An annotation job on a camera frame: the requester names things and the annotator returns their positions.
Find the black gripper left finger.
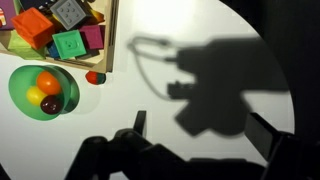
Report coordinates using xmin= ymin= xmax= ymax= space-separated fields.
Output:
xmin=64 ymin=109 xmax=201 ymax=180

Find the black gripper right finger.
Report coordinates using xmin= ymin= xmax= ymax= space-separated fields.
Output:
xmin=244 ymin=113 xmax=320 ymax=180

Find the dark red toy plum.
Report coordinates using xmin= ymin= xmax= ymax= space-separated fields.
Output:
xmin=40 ymin=95 xmax=63 ymax=115

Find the red toy strawberry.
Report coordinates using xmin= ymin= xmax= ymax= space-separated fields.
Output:
xmin=85 ymin=71 xmax=106 ymax=85

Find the wooden toy tray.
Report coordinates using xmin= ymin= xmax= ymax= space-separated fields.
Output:
xmin=0 ymin=0 xmax=118 ymax=73

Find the orange toy fruit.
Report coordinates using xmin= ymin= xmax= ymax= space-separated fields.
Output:
xmin=36 ymin=71 xmax=61 ymax=95

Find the yellow toy lemon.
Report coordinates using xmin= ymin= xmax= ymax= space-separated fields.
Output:
xmin=26 ymin=86 xmax=47 ymax=106

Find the green plastic bowl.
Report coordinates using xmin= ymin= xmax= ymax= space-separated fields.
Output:
xmin=8 ymin=65 xmax=80 ymax=121

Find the magenta rubber block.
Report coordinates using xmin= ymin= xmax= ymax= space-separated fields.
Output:
xmin=79 ymin=25 xmax=104 ymax=49

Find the blue rubber block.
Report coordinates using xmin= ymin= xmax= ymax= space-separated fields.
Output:
xmin=47 ymin=42 xmax=60 ymax=59

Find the grey rubber block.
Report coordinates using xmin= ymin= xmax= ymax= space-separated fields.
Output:
xmin=50 ymin=0 xmax=91 ymax=30

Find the lime green rubber block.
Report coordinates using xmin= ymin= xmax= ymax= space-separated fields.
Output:
xmin=8 ymin=30 xmax=46 ymax=60

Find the orange rubber block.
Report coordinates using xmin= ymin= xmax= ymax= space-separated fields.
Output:
xmin=11 ymin=8 xmax=55 ymax=49

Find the purple picture block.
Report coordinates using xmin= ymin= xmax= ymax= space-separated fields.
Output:
xmin=0 ymin=0 xmax=17 ymax=30

